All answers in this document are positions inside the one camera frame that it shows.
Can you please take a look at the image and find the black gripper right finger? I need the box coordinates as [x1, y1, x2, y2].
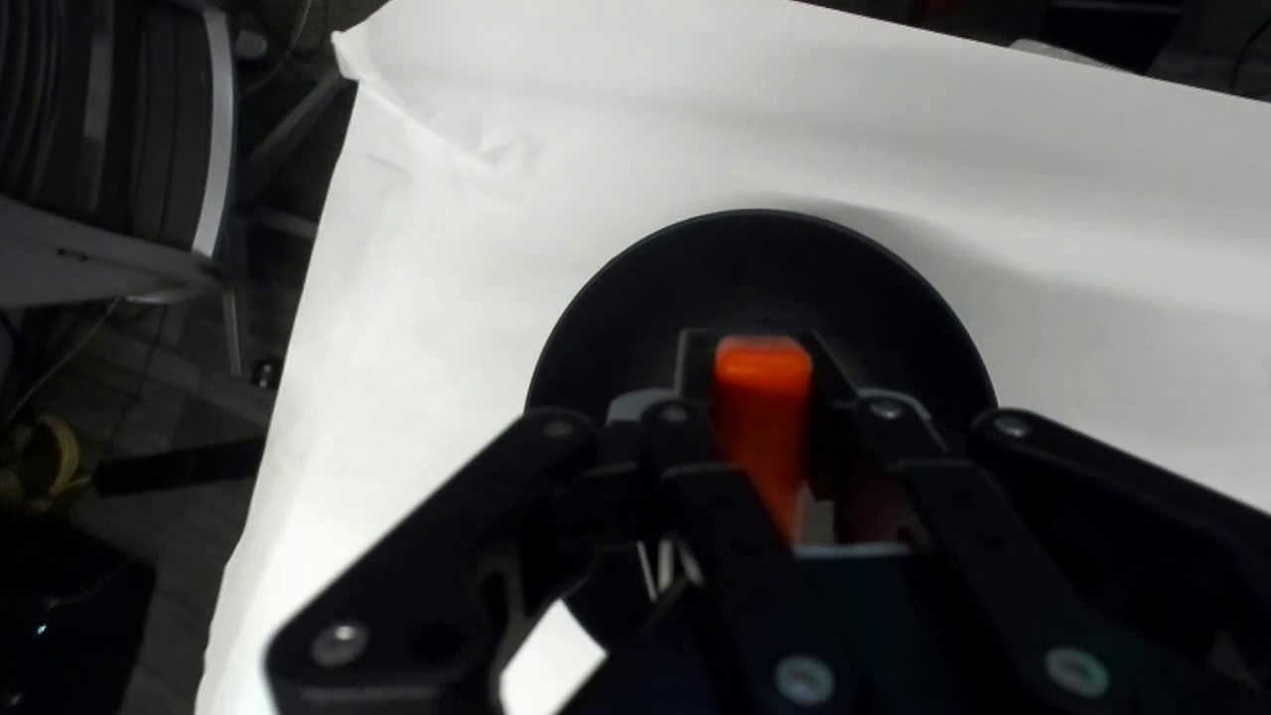
[801, 329, 1271, 715]

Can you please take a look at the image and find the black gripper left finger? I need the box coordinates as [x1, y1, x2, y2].
[265, 327, 801, 715]

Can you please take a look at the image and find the orange block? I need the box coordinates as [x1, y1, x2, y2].
[711, 329, 817, 546]

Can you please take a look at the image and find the black round bowl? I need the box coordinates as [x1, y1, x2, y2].
[520, 207, 1005, 440]

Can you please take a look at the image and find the white tablecloth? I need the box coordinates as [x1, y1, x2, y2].
[193, 0, 1271, 715]

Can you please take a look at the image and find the yellow tape roll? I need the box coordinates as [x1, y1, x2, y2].
[0, 411, 97, 517]

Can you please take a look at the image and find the white metal frame rack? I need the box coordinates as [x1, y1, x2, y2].
[0, 0, 245, 309]

